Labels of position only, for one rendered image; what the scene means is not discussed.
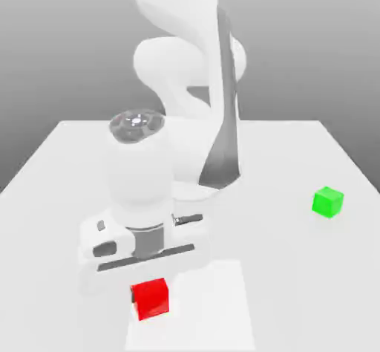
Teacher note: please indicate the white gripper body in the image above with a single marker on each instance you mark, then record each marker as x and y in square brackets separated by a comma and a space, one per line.
[112, 277]

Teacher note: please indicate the small red cube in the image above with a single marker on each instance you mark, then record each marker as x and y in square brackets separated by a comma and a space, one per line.
[152, 299]

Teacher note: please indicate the small green cube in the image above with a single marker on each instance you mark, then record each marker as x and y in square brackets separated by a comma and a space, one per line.
[327, 202]

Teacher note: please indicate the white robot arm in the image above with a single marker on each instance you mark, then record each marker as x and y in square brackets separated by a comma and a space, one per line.
[184, 69]

